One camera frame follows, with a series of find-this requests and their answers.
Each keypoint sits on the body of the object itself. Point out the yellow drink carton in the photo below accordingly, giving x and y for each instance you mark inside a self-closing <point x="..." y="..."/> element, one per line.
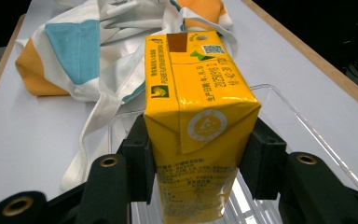
<point x="195" y="93"/>

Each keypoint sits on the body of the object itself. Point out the white printed tote bag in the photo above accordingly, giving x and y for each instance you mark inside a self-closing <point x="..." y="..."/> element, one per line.
<point x="74" y="46"/>

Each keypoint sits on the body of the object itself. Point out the clear plastic tray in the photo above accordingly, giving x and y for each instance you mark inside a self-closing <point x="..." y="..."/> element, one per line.
<point x="279" y="124"/>

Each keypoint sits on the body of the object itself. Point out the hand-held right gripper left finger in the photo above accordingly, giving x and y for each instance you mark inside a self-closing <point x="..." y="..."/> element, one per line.
<point x="121" y="174"/>

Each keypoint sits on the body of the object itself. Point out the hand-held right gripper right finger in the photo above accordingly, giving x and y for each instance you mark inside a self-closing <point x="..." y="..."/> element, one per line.
<point x="270" y="165"/>

